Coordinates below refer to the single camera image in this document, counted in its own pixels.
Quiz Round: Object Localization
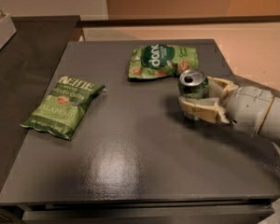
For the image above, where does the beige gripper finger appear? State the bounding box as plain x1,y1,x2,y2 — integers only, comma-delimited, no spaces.
178,96,230,124
208,77,238,100

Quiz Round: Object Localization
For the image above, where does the green soda can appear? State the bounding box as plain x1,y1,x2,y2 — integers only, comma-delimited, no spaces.
177,68,210,121

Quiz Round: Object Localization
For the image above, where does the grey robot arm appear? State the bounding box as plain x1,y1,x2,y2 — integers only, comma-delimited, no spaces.
178,75,280,147

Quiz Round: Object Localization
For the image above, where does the green rice crisps bag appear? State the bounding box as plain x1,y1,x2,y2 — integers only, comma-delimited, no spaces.
128,44,199,80

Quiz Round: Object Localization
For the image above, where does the green jalapeno chips bag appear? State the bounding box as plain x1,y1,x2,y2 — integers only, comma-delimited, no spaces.
21,76,105,140

